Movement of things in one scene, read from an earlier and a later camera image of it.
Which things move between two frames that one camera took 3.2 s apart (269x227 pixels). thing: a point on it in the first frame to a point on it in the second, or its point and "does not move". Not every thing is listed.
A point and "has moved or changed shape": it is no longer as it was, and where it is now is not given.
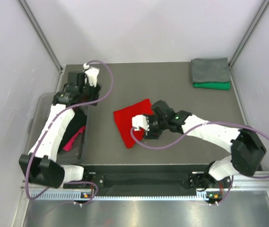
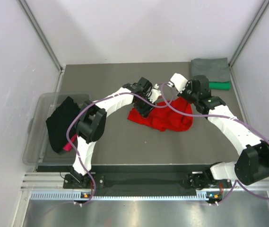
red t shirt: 124,118 has moved or changed shape
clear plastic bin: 77,153 does not move
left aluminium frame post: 29,12 does not move
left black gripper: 95,91 to 144,111
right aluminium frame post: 265,4 does not move
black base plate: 142,182 does not move
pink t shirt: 68,145 does not move
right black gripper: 151,134 to 188,85
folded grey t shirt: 210,70 does not move
